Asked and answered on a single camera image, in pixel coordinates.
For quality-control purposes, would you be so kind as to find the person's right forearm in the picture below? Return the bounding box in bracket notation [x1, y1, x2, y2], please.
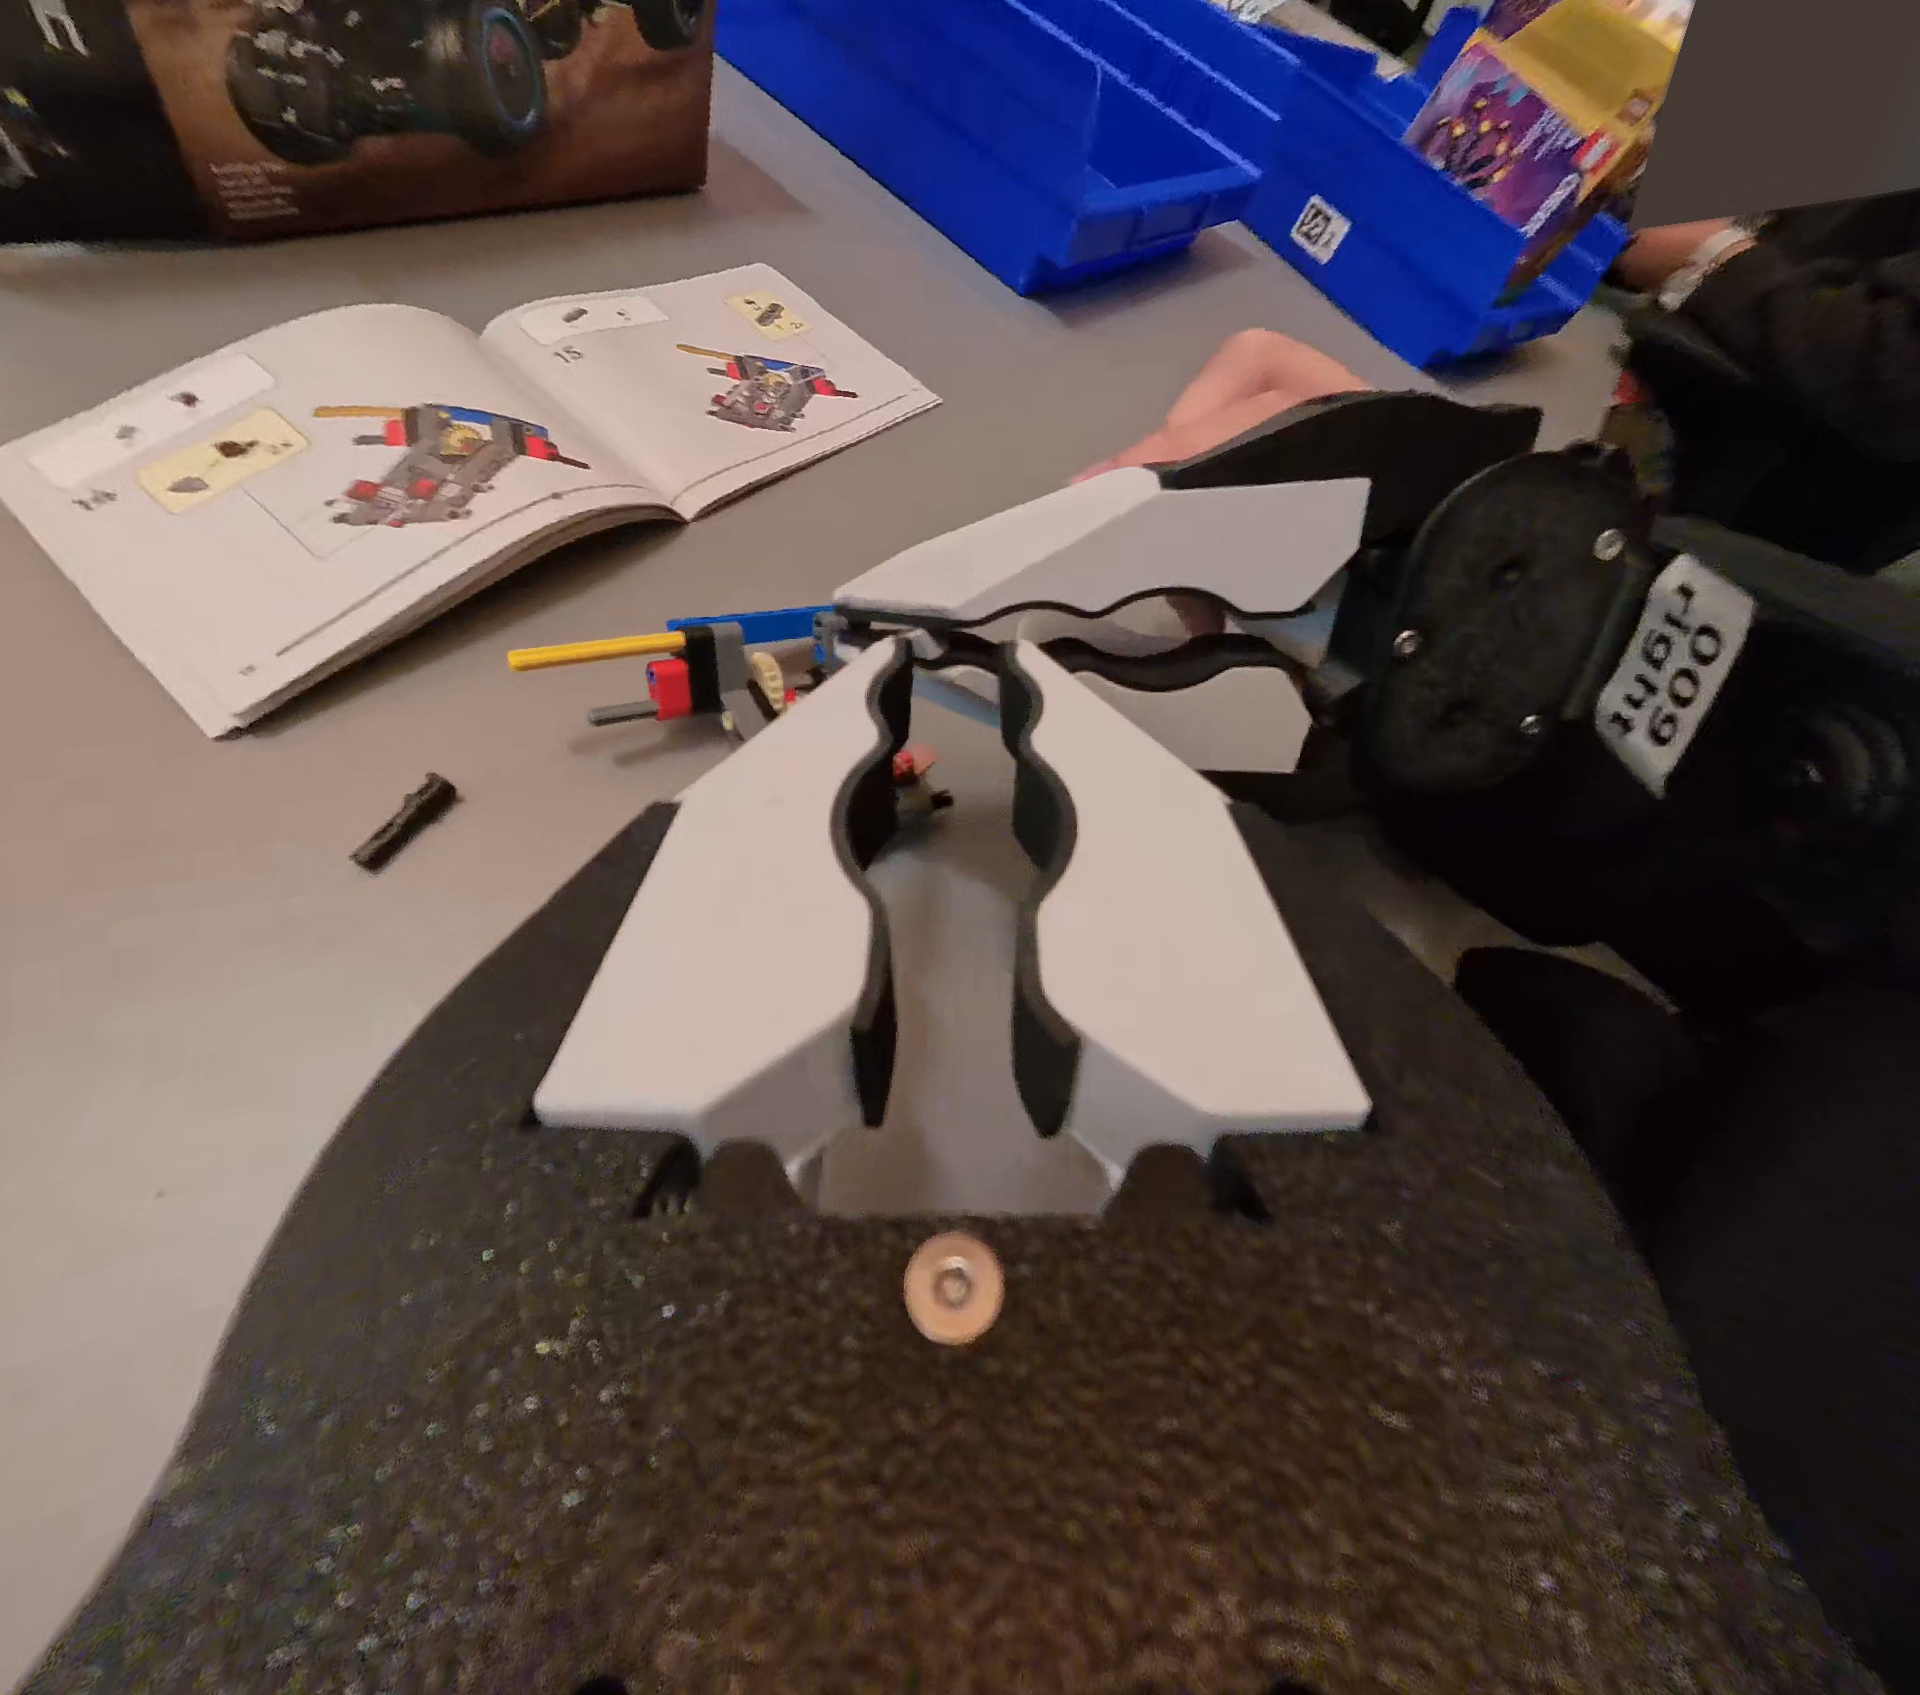
[1447, 938, 1920, 1695]

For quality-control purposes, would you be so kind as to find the blue plastic storage bin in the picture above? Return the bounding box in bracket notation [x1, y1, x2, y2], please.
[714, 0, 1303, 300]
[1244, 8, 1632, 372]

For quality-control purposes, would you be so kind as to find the purple toy box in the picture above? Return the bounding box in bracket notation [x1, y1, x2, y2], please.
[1404, 30, 1632, 290]

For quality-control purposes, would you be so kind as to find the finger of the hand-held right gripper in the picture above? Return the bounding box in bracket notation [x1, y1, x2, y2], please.
[828, 466, 1376, 636]
[1033, 608, 1341, 778]

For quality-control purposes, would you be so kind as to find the dark lego set box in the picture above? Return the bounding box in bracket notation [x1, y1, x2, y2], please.
[0, 0, 712, 246]

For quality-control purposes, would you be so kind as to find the person's right hand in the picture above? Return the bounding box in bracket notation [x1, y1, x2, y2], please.
[1069, 330, 1376, 482]

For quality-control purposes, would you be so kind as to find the partly built lego chassis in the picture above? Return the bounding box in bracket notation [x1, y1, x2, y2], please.
[507, 598, 962, 828]

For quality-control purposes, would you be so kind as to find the open instruction booklet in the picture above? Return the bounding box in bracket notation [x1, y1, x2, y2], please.
[0, 262, 946, 742]

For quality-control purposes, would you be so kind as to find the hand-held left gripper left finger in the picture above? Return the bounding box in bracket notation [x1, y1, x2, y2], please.
[529, 634, 918, 1200]

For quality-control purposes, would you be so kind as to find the another person's forearm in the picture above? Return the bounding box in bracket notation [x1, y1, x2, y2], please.
[1620, 200, 1920, 576]

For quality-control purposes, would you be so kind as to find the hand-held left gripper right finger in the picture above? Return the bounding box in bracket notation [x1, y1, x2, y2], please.
[1002, 640, 1376, 1200]

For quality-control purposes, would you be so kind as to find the yellow toy box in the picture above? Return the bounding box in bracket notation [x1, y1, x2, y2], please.
[1500, 0, 1692, 170]

